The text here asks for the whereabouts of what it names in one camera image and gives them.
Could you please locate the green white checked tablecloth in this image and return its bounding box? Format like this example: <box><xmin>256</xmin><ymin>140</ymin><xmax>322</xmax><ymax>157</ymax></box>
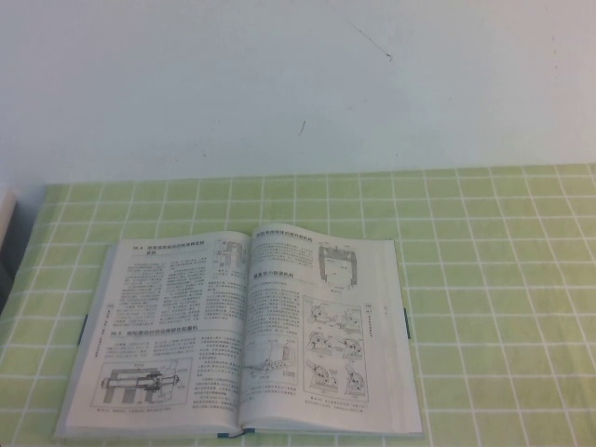
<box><xmin>0</xmin><ymin>163</ymin><xmax>596</xmax><ymax>447</ymax></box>

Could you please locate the white panel beside table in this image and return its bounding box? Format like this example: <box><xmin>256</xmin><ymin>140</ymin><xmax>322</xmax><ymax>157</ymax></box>
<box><xmin>0</xmin><ymin>184</ymin><xmax>20</xmax><ymax>243</ymax></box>

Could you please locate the illustrated technical book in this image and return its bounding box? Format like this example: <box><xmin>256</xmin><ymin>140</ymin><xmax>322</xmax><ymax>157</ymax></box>
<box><xmin>51</xmin><ymin>227</ymin><xmax>426</xmax><ymax>441</ymax></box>

